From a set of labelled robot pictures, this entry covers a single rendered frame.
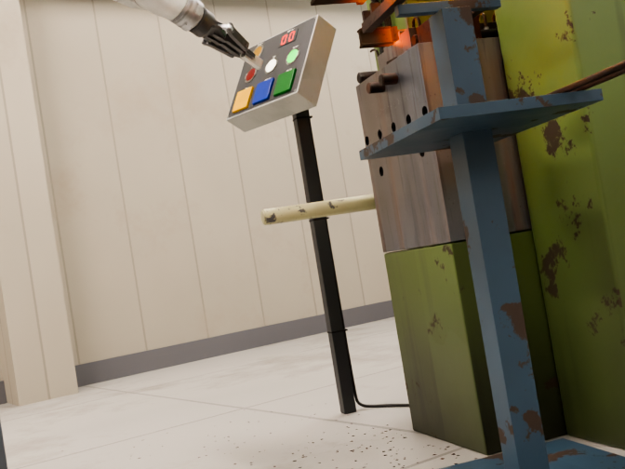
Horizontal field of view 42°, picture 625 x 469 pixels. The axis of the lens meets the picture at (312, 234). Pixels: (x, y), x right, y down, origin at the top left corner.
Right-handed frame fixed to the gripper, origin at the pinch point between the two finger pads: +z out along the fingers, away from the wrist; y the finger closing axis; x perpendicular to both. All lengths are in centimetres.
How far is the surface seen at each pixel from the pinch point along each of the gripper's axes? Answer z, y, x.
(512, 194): 33, 71, -41
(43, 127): 34, -254, 65
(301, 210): 25.6, 6.6, -37.4
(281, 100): 13.7, -0.4, -5.5
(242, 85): 13.2, -23.3, 6.8
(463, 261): 28, 65, -59
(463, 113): -18, 98, -57
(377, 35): 5.5, 45.0, -5.5
